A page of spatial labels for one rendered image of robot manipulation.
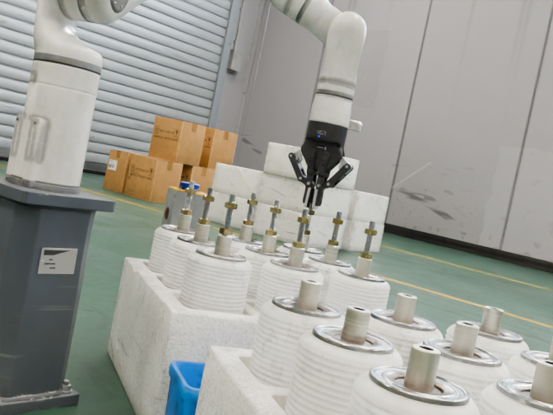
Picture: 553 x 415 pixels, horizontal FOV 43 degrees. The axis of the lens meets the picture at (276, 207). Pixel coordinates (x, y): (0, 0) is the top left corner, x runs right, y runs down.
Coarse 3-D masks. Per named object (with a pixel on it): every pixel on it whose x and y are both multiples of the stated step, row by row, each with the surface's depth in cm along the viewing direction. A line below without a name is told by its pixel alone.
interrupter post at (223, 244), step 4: (220, 236) 102; (224, 236) 101; (228, 236) 102; (216, 240) 102; (220, 240) 102; (224, 240) 101; (228, 240) 102; (216, 244) 102; (220, 244) 102; (224, 244) 101; (228, 244) 102; (216, 248) 102; (220, 248) 102; (224, 248) 102; (228, 248) 102; (216, 252) 102; (220, 252) 102; (224, 252) 102; (228, 252) 102; (224, 256) 102; (228, 256) 102
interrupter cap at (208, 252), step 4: (200, 248) 104; (204, 248) 105; (208, 248) 105; (200, 252) 100; (204, 252) 100; (208, 252) 103; (212, 252) 104; (208, 256) 99; (212, 256) 99; (216, 256) 99; (220, 256) 99; (232, 256) 104; (236, 256) 104; (240, 256) 104; (228, 260) 99; (232, 260) 99; (236, 260) 100; (240, 260) 100; (244, 260) 101
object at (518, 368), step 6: (516, 354) 74; (510, 360) 73; (516, 360) 72; (522, 360) 71; (510, 366) 72; (516, 366) 71; (522, 366) 70; (528, 366) 70; (534, 366) 70; (510, 372) 72; (516, 372) 71; (522, 372) 70; (528, 372) 69; (534, 372) 69; (510, 378) 71; (516, 378) 71; (522, 378) 70; (528, 378) 69
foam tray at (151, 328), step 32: (128, 288) 121; (160, 288) 106; (128, 320) 117; (160, 320) 98; (192, 320) 94; (224, 320) 96; (256, 320) 98; (128, 352) 113; (160, 352) 95; (192, 352) 95; (128, 384) 109; (160, 384) 94
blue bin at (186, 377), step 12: (180, 372) 92; (192, 372) 92; (180, 384) 84; (192, 384) 93; (168, 396) 91; (180, 396) 85; (192, 396) 82; (168, 408) 90; (180, 408) 84; (192, 408) 83
